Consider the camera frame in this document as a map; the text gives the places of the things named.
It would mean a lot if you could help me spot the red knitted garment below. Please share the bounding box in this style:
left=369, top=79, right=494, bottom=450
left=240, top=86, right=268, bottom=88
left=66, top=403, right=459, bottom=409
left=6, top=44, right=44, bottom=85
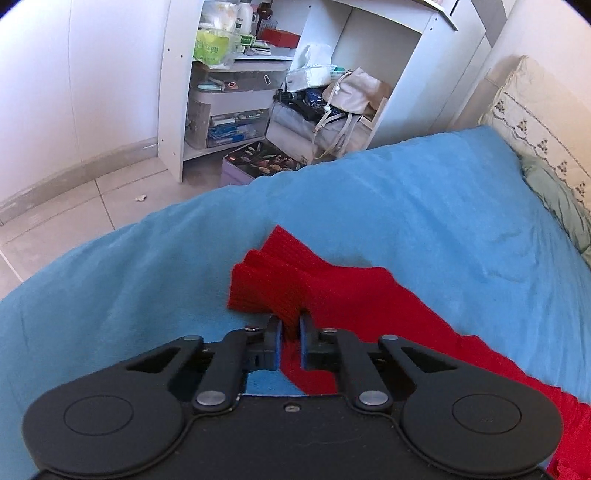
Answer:
left=226, top=225, right=591, bottom=480

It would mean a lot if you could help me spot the green pillow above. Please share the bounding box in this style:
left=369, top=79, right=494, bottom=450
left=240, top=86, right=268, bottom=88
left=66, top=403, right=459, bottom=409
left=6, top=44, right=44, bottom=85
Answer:
left=521, top=154, right=591, bottom=266

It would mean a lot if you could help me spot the white bottle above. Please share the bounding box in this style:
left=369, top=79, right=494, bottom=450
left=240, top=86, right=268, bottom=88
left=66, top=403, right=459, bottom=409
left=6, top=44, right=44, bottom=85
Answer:
left=233, top=0, right=259, bottom=36

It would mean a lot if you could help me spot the grey canvas bag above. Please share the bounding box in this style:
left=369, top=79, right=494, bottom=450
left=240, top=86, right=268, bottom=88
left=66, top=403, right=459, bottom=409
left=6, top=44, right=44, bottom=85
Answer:
left=265, top=99, right=376, bottom=163

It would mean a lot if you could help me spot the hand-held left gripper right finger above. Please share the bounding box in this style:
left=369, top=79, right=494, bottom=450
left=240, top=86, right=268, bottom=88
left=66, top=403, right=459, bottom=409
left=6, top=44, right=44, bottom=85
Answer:
left=299, top=313, right=461, bottom=413

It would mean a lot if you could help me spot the beige drawstring bag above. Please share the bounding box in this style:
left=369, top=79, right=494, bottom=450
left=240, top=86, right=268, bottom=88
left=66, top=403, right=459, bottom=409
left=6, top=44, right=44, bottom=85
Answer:
left=322, top=67, right=393, bottom=121

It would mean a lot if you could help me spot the blue blanket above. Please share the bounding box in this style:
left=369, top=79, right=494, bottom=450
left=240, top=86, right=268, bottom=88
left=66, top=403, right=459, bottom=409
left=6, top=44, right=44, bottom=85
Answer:
left=0, top=126, right=591, bottom=480

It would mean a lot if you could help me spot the clear plastic drawer organizer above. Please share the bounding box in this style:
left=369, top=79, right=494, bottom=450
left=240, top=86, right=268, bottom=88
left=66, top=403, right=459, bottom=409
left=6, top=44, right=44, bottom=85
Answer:
left=185, top=62, right=289, bottom=149

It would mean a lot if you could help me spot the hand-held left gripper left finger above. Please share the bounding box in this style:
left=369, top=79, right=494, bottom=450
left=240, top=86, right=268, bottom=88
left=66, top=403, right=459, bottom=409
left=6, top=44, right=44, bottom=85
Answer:
left=124, top=315, right=283, bottom=414

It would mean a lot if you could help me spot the white shelving unit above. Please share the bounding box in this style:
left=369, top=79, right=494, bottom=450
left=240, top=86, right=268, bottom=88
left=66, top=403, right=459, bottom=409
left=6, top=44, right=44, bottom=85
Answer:
left=158, top=0, right=490, bottom=184

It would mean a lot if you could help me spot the white tissue pack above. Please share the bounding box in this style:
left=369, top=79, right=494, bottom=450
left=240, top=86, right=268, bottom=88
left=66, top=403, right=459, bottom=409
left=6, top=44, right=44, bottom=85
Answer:
left=285, top=44, right=343, bottom=92

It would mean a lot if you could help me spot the dark brown bottle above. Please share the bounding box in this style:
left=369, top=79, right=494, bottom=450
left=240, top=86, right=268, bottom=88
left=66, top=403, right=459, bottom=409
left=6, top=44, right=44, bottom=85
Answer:
left=256, top=2, right=274, bottom=40

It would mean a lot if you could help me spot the floral embroidered pillow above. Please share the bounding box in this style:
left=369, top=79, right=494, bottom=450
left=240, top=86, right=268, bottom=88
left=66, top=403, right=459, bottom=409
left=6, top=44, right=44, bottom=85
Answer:
left=480, top=55, right=591, bottom=210

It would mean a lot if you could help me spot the red box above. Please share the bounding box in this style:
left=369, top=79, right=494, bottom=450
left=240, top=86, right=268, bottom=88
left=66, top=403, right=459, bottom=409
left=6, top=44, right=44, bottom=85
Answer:
left=261, top=28, right=302, bottom=49

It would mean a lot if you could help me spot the printed purple box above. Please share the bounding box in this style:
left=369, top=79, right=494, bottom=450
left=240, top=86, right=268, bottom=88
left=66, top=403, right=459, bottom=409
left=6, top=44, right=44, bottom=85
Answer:
left=221, top=141, right=306, bottom=188

